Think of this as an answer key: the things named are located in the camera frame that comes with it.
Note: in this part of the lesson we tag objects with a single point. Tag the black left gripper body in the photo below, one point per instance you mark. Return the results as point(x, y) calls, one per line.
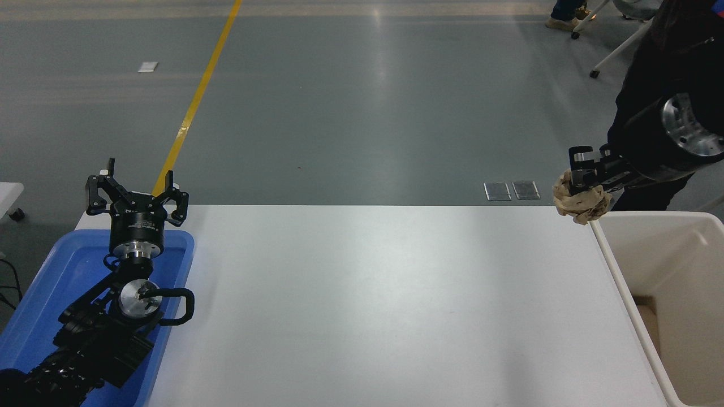
point(137, 226)

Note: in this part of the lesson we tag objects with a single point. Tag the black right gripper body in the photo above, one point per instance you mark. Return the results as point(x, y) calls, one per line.
point(650, 147)

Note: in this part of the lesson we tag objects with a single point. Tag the tan paper ball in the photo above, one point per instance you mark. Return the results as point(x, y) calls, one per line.
point(588, 206)

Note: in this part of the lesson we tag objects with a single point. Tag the metal floor plate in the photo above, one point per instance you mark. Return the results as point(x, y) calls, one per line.
point(498, 191)
point(526, 190)

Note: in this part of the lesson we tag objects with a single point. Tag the white metal leg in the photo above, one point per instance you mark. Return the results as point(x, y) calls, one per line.
point(712, 202)

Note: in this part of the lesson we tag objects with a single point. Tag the blue plastic tray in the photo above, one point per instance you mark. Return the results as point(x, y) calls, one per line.
point(56, 271)

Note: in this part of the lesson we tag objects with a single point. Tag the small white wheeled table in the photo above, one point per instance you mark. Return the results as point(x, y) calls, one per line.
point(8, 198)

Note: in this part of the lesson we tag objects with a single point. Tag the large pale bin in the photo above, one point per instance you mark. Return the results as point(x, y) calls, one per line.
point(679, 265)

